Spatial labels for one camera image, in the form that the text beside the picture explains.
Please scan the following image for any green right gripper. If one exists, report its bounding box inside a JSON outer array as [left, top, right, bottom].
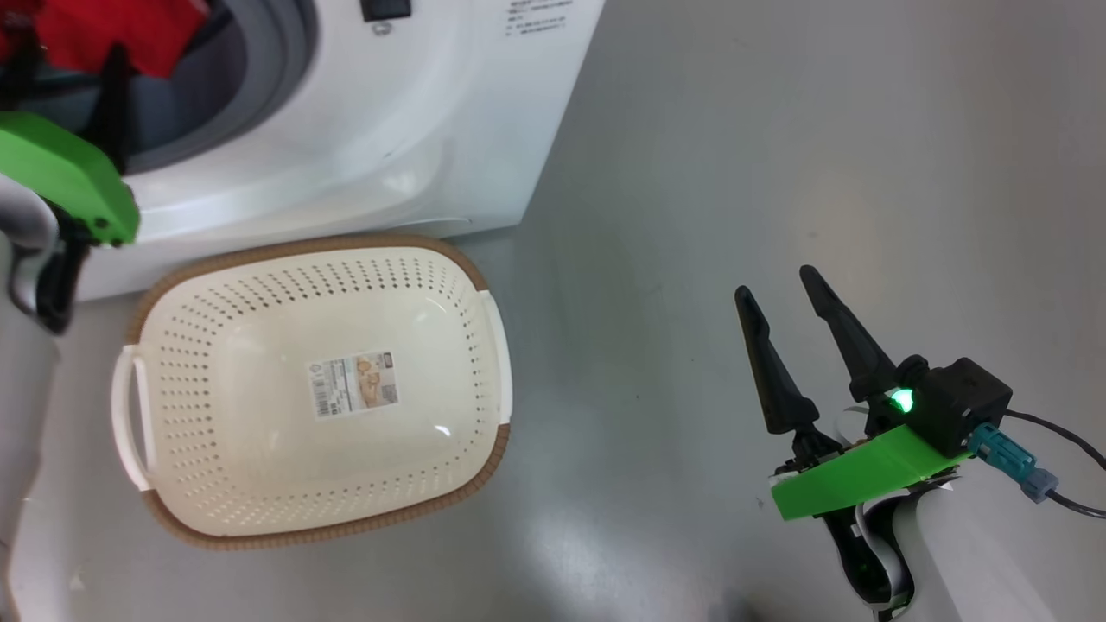
[[734, 265, 969, 522]]

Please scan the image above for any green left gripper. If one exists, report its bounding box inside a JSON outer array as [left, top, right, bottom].
[[0, 35, 141, 247]]

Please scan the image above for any red sports jersey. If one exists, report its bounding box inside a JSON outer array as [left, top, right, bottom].
[[0, 0, 210, 79]]

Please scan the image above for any white washing machine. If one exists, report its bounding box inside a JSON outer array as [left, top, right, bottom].
[[0, 0, 606, 303]]

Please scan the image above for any white printed product label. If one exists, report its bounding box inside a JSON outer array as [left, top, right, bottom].
[[306, 350, 400, 419]]

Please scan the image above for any cream perforated laundry basket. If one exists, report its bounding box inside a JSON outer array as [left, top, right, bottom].
[[111, 235, 514, 551]]

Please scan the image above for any printed text warning label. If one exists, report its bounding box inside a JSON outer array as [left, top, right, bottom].
[[505, 0, 573, 37]]

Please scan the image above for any black cable with teal connector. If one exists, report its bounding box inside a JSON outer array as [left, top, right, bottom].
[[968, 410, 1106, 519]]

